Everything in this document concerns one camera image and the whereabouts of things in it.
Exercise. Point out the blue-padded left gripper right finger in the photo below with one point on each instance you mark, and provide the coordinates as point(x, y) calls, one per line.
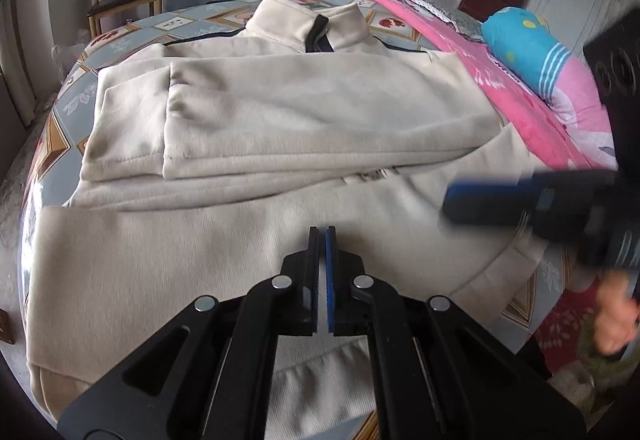
point(362, 305)

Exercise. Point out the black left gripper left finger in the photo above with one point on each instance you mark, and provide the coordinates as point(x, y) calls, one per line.
point(283, 305)

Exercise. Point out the beige zip jacket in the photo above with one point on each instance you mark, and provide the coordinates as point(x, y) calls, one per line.
point(280, 159)

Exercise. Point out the green sleeved right forearm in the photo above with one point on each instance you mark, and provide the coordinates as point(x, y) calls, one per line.
point(594, 380)

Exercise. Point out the right hand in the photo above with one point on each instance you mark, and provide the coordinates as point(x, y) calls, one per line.
point(616, 322)

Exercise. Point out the pink floral blanket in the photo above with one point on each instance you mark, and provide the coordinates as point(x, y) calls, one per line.
point(572, 132)

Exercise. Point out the blue and pink pillow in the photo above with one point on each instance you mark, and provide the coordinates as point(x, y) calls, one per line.
point(524, 44)

